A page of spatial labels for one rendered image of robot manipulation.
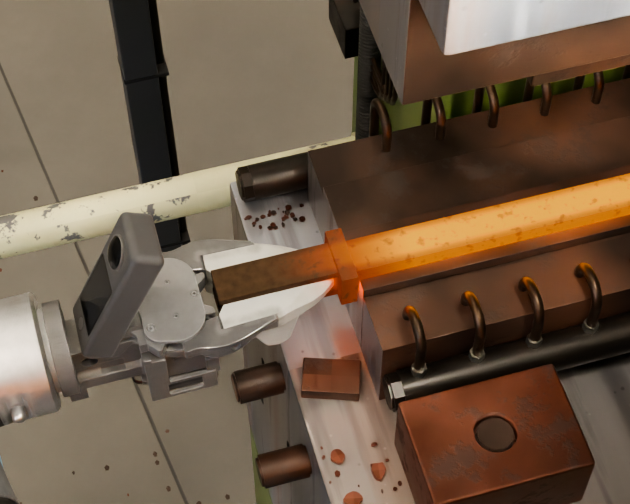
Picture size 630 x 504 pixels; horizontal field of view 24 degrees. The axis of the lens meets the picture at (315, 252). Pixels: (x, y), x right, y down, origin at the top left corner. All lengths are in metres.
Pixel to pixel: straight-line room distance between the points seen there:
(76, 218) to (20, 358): 0.54
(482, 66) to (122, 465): 1.39
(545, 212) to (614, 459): 0.19
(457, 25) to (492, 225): 0.41
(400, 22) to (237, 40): 1.78
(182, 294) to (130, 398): 1.12
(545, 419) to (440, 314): 0.11
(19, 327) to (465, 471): 0.33
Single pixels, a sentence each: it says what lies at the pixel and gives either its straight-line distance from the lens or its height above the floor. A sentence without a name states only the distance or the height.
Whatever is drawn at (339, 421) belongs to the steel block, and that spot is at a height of 0.92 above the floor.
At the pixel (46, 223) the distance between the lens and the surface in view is 1.57.
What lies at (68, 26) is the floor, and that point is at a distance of 2.62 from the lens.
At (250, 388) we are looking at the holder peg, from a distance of 1.17.
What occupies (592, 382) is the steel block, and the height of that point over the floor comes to 0.91.
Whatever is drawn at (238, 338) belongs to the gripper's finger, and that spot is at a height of 1.00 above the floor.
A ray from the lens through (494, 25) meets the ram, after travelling 0.72.
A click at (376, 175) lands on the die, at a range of 1.15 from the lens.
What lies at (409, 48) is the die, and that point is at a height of 1.32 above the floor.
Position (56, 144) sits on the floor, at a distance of 2.46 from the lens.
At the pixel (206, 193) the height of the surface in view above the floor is 0.64.
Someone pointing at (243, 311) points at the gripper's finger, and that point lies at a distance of 1.06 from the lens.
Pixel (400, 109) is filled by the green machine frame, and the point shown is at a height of 0.80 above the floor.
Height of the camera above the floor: 1.91
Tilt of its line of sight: 56 degrees down
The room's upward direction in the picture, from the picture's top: straight up
